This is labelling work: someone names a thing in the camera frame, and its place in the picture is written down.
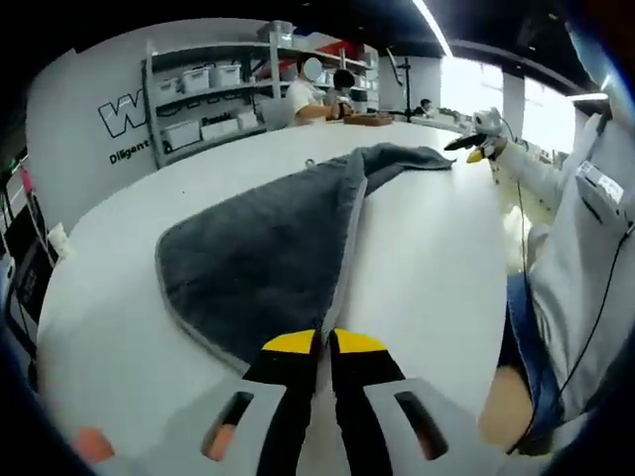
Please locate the grey towel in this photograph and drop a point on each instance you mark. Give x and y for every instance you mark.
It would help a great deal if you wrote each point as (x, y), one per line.
(248, 248)

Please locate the white flat box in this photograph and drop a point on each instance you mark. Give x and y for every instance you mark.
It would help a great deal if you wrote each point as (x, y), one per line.
(219, 129)

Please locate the person's right hand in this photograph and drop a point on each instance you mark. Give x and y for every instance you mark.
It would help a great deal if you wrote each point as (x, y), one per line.
(495, 148)

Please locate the person's left hand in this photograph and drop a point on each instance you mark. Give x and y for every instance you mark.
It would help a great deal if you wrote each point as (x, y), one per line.
(94, 444)

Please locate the black tripod stand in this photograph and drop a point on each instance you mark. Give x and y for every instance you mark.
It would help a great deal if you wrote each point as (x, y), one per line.
(407, 89)

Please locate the wooden tray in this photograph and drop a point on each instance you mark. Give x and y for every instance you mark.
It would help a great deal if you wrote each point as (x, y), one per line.
(367, 119)

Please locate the short ceiling light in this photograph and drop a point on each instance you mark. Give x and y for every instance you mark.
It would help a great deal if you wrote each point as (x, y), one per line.
(589, 97)

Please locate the long ceiling light strip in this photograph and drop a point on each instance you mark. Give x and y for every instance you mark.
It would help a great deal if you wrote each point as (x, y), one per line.
(432, 27)

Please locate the white chest device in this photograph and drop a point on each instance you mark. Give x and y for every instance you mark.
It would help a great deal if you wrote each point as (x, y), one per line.
(602, 191)

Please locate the person's bare leg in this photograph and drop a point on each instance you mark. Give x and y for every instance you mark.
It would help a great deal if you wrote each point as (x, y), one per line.
(506, 406)

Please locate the person's torso in light shirt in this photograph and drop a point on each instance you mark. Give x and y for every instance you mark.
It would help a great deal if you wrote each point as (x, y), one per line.
(580, 277)

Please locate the person's blue shorts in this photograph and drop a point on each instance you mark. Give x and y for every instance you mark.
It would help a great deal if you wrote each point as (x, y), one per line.
(536, 357)

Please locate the grey storage bin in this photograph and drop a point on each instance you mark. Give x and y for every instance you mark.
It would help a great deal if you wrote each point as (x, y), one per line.
(275, 34)

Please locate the grey metal shelving unit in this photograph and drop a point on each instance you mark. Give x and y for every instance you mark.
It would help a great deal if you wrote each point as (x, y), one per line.
(223, 94)

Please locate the white paper cup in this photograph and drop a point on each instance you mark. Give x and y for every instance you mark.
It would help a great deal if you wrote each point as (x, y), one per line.
(58, 240)

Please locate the large white storage bin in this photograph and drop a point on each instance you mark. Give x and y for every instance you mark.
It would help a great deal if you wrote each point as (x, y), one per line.
(182, 134)

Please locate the dark cabinet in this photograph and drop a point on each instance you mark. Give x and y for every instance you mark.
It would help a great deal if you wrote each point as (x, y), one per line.
(25, 268)

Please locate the pink tag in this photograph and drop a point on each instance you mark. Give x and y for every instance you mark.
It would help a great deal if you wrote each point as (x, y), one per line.
(27, 179)

